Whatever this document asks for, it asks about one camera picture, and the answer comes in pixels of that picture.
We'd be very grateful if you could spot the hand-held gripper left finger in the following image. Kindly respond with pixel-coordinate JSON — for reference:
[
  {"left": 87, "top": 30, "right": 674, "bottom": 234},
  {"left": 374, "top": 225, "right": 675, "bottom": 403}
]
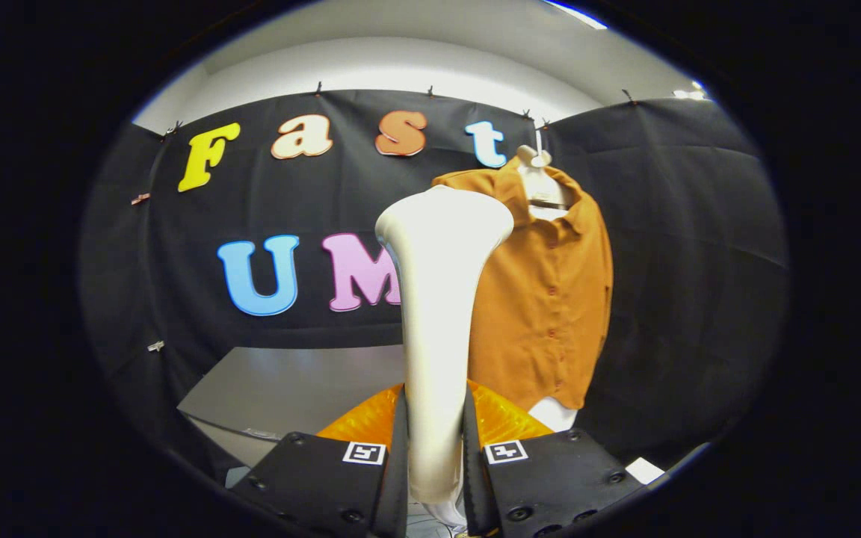
[{"left": 247, "top": 385, "right": 410, "bottom": 538}]

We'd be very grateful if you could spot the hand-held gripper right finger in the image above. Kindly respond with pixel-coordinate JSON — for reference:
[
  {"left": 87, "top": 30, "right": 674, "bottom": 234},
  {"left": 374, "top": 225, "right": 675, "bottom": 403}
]
[{"left": 462, "top": 380, "right": 644, "bottom": 538}]

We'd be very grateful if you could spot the white garment steamer hose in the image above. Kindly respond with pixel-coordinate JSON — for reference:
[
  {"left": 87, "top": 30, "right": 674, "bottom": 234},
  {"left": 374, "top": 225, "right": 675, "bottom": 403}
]
[{"left": 423, "top": 497, "right": 470, "bottom": 533}]

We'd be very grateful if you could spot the orange button-up shirt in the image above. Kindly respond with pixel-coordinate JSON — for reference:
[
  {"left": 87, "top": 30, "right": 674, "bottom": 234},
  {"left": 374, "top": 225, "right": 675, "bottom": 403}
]
[{"left": 430, "top": 155, "right": 614, "bottom": 412}]

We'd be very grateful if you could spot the white garment steamer head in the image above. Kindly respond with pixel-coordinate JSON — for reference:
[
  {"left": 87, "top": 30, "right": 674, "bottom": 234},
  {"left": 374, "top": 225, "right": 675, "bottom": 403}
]
[{"left": 375, "top": 185, "right": 515, "bottom": 505}]

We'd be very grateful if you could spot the white paper sheet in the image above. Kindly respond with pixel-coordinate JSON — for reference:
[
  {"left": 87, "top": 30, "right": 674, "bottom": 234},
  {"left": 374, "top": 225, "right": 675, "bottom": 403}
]
[{"left": 625, "top": 457, "right": 665, "bottom": 485}]

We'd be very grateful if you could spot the black backdrop cloth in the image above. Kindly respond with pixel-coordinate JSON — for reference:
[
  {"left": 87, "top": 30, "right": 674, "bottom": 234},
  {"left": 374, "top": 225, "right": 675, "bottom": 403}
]
[{"left": 79, "top": 90, "right": 789, "bottom": 479}]

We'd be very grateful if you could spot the white mannequin hanger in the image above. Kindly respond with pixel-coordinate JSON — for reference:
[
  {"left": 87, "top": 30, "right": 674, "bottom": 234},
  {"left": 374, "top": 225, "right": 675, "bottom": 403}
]
[{"left": 516, "top": 146, "right": 579, "bottom": 433}]

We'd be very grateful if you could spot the long ceiling light strip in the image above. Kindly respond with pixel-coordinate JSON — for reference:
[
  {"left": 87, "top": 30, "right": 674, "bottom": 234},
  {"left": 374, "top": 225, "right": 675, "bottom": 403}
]
[{"left": 546, "top": 0, "right": 609, "bottom": 31}]

